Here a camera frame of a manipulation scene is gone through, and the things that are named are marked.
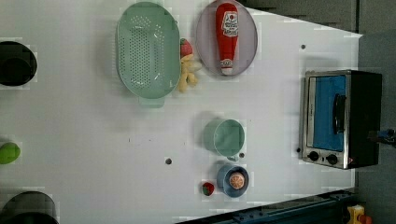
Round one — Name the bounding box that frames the silver black toaster oven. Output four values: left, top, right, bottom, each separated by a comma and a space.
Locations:
301, 70, 382, 170

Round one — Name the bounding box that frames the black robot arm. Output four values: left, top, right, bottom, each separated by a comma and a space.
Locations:
368, 129, 396, 147

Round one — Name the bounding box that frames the green cup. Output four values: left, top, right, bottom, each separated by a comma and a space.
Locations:
203, 119, 245, 161

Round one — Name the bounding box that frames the yellow plush banana toy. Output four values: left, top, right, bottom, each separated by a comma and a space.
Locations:
177, 54, 202, 92

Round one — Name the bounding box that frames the red plush strawberry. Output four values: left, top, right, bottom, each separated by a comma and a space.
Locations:
180, 38, 193, 58

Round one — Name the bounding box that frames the blue cup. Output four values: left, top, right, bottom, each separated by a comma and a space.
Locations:
217, 164, 249, 198

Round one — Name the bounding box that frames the grey round plate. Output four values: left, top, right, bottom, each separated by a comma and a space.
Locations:
196, 0, 258, 76

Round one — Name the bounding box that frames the small red green strawberry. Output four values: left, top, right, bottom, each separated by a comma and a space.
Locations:
202, 182, 215, 196

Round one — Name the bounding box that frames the orange slice toy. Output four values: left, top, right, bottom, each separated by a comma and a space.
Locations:
229, 173, 245, 189

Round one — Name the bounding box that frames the green perforated colander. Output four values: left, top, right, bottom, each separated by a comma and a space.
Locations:
116, 2, 181, 108

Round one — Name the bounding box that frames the red plush ketchup bottle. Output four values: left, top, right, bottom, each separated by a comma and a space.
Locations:
216, 3, 239, 76

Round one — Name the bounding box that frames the yellow orange object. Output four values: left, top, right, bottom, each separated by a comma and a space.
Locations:
347, 204, 373, 224

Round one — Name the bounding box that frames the black round base upper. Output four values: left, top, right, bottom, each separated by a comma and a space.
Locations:
0, 41, 37, 87

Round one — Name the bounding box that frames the black round base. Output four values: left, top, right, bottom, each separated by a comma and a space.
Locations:
1, 191, 60, 224
0, 41, 37, 87

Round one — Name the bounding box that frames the green round toy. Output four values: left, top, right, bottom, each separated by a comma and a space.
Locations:
0, 142, 21, 164

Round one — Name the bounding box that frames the black round base lower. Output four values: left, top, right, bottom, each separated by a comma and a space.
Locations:
1, 191, 60, 224

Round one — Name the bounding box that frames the blue metal frame rail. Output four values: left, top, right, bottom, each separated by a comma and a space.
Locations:
177, 190, 356, 224

